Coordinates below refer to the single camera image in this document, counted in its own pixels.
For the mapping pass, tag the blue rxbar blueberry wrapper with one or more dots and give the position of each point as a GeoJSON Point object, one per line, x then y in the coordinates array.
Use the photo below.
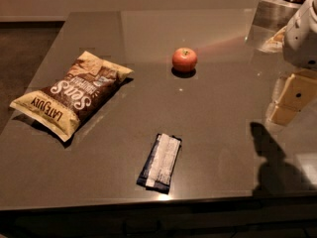
{"type": "Point", "coordinates": [158, 169]}

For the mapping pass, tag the brown and yellow chip bag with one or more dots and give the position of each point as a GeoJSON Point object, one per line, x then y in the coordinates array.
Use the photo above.
{"type": "Point", "coordinates": [64, 106]}

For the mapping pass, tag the metal box container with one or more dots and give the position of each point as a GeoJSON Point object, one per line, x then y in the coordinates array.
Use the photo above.
{"type": "Point", "coordinates": [266, 31]}

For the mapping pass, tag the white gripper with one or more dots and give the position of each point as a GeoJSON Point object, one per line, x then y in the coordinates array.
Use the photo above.
{"type": "Point", "coordinates": [302, 42]}

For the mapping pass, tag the red apple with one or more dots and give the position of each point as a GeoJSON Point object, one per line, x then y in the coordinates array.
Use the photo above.
{"type": "Point", "coordinates": [184, 60]}

